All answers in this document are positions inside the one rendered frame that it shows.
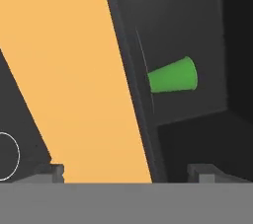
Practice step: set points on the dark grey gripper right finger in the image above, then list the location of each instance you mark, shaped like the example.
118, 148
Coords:
201, 175

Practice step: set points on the green cup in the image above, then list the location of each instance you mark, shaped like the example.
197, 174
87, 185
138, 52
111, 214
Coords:
174, 76

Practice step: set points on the black hob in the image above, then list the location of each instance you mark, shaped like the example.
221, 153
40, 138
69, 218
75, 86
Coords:
16, 126

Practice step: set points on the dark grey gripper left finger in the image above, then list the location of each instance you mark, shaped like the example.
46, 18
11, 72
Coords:
49, 174

